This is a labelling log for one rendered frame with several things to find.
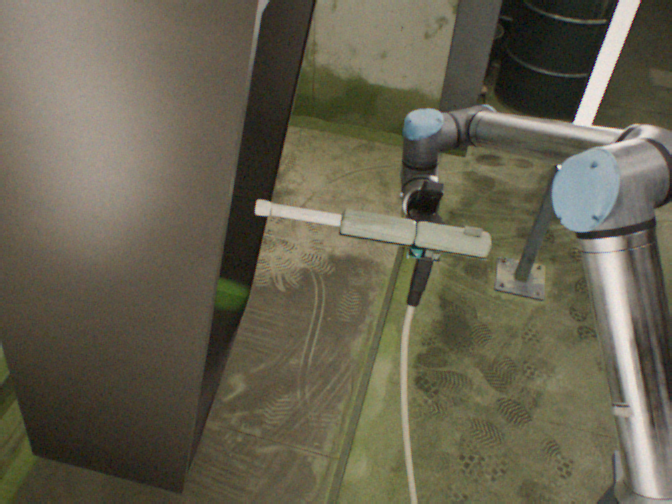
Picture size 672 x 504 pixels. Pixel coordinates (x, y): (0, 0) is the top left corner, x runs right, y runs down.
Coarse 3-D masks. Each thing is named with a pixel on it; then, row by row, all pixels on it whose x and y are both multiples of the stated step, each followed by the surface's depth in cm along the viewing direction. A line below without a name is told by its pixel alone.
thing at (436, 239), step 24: (288, 216) 123; (312, 216) 123; (336, 216) 123; (360, 216) 123; (384, 216) 124; (384, 240) 123; (408, 240) 122; (432, 240) 122; (456, 240) 121; (480, 240) 122; (432, 264) 127
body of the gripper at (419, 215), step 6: (414, 198) 140; (408, 204) 141; (408, 210) 142; (414, 210) 135; (420, 210) 135; (426, 210) 135; (432, 210) 135; (414, 216) 133; (420, 216) 133; (426, 216) 134; (432, 216) 134; (438, 216) 134; (426, 222) 132; (432, 222) 132; (438, 222) 132
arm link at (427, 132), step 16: (416, 112) 143; (432, 112) 142; (416, 128) 139; (432, 128) 138; (448, 128) 141; (416, 144) 141; (432, 144) 141; (448, 144) 143; (416, 160) 143; (432, 160) 144
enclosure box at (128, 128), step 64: (0, 0) 58; (64, 0) 57; (128, 0) 56; (192, 0) 55; (256, 0) 54; (0, 64) 63; (64, 64) 62; (128, 64) 61; (192, 64) 60; (256, 64) 126; (0, 128) 70; (64, 128) 68; (128, 128) 67; (192, 128) 65; (256, 128) 137; (0, 192) 77; (64, 192) 75; (128, 192) 74; (192, 192) 72; (256, 192) 151; (0, 256) 87; (64, 256) 84; (128, 256) 82; (192, 256) 80; (256, 256) 167; (0, 320) 99; (64, 320) 96; (128, 320) 93; (192, 320) 90; (64, 384) 111; (128, 384) 107; (192, 384) 104; (64, 448) 132; (128, 448) 126; (192, 448) 147
